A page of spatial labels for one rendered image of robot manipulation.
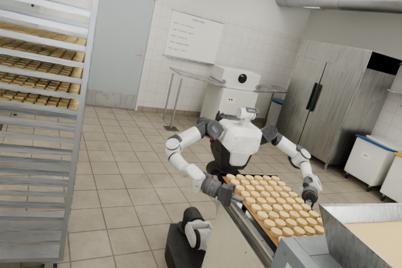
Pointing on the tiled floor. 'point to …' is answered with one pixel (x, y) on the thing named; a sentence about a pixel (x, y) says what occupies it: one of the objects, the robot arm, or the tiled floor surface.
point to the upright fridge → (334, 98)
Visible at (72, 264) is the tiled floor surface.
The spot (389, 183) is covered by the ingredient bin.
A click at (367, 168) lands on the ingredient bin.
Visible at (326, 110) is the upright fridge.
